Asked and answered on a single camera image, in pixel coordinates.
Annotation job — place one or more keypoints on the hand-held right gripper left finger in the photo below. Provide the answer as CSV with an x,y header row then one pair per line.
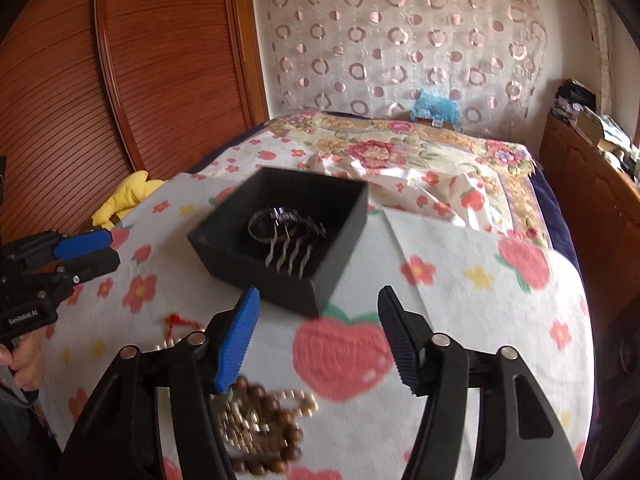
x,y
239,345

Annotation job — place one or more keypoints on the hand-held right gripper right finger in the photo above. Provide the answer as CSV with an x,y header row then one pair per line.
x,y
400,347

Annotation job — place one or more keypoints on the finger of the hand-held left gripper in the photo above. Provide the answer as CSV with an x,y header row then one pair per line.
x,y
97,264
82,244

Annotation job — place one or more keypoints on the black jewelry box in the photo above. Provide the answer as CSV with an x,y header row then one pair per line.
x,y
260,280

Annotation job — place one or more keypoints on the person's left hand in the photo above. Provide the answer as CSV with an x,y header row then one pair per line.
x,y
25,365

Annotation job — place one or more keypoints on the yellow plush toy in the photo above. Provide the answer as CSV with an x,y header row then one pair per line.
x,y
125,200

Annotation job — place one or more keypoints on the strawberry print bed sheet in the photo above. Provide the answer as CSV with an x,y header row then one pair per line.
x,y
475,310

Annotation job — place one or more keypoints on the wavy metal hair comb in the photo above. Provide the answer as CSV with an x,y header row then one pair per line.
x,y
295,255

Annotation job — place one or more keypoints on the ribbed wooden headboard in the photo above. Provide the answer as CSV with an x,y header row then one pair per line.
x,y
150,85

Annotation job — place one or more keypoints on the floral blanket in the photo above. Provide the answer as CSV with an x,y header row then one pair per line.
x,y
380,152

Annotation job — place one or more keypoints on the long wooden cabinet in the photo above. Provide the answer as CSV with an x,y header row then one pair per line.
x,y
590,200

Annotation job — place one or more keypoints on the blue plush toy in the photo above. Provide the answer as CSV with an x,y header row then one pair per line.
x,y
432,105

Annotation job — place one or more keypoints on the cardboard box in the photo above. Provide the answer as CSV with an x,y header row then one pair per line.
x,y
595,125

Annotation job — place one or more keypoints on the pile of desk clutter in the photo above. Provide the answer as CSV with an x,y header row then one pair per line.
x,y
625,155

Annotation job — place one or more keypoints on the black bag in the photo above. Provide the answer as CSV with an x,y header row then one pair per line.
x,y
575,94

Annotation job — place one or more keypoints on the circle pattern sheer curtain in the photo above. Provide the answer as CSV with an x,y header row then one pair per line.
x,y
375,35

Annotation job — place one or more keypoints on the beige window curtain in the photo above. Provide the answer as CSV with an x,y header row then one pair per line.
x,y
605,35

